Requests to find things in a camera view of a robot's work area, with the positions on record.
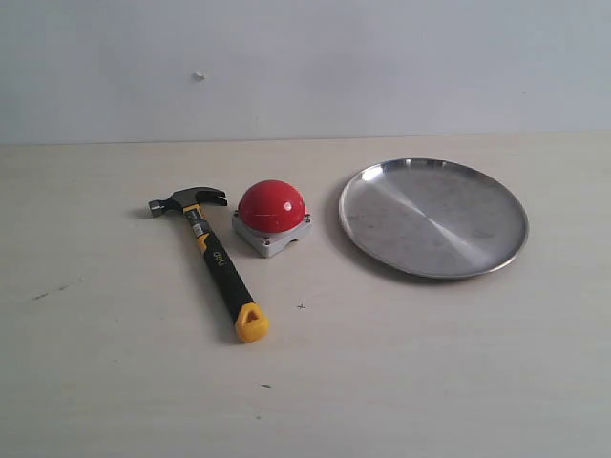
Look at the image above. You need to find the red dome push button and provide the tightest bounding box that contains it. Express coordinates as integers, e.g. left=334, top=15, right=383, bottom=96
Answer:
left=232, top=179, right=311, bottom=258

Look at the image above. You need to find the black yellow claw hammer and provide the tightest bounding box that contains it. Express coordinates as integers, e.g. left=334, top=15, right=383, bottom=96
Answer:
left=148, top=187, right=269, bottom=344

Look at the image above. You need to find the round stainless steel plate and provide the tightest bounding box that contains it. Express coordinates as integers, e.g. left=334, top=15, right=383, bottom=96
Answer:
left=338, top=158, right=529, bottom=281

